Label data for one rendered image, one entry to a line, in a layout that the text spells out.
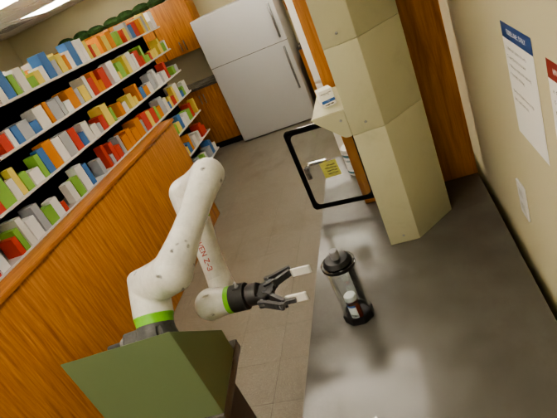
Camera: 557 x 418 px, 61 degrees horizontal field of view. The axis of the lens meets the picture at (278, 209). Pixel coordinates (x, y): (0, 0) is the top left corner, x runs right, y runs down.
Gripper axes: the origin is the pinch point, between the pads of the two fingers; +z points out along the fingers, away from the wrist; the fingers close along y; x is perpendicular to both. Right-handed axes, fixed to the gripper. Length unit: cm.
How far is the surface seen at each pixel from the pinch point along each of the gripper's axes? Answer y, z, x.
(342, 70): 34, 29, -51
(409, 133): 41, 43, -21
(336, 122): 34, 22, -36
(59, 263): 89, -170, 11
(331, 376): -23.3, 3.2, 17.9
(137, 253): 156, -169, 52
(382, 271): 19.8, 21.1, 17.6
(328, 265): -3.1, 9.9, -6.2
